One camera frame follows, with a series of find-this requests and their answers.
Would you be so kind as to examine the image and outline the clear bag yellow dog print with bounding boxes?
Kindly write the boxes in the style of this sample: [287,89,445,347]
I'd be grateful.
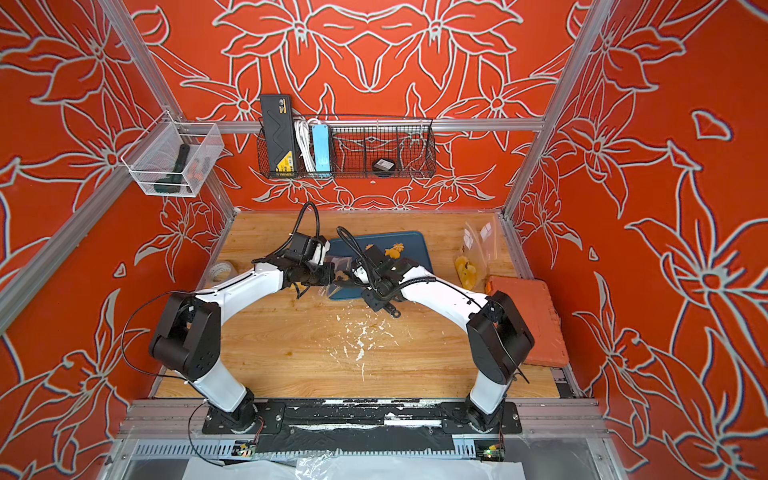
[479,216,500,264]

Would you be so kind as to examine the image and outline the metal kitchen tongs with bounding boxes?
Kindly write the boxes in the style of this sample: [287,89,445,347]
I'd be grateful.
[384,303,401,318]

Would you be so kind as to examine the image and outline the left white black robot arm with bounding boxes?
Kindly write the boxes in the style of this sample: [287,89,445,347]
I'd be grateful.
[149,202,334,431]

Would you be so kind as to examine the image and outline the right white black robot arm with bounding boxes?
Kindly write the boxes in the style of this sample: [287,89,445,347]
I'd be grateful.
[336,226,535,433]

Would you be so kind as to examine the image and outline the teal plastic tray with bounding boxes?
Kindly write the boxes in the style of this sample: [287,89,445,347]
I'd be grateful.
[329,231,433,272]

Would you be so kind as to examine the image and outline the clear tape roll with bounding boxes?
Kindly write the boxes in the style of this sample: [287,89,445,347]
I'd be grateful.
[208,261,237,283]

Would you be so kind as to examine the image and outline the black box yellow label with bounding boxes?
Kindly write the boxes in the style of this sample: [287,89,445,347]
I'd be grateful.
[260,94,297,178]

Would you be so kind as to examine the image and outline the small black round device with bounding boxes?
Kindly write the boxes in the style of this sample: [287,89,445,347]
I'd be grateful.
[372,158,397,178]

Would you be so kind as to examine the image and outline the light blue box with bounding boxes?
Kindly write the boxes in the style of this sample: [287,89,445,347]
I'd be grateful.
[311,124,332,176]

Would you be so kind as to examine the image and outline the orange plastic tool case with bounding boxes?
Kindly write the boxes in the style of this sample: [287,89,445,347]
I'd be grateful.
[486,276,569,368]

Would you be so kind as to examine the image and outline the black wire wall basket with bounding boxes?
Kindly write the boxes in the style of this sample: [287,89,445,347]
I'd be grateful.
[256,115,437,180]

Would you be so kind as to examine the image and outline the white coiled cable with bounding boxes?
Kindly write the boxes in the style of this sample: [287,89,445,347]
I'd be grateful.
[295,117,318,175]

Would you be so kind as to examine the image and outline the dark green tool handle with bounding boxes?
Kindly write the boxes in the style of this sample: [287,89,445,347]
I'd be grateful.
[154,143,190,194]

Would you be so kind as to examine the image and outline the black mounting base rail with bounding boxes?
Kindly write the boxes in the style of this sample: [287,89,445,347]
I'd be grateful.
[201,398,523,437]

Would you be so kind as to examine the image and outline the clear acrylic wall bin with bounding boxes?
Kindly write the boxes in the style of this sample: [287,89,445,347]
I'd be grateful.
[120,111,224,198]

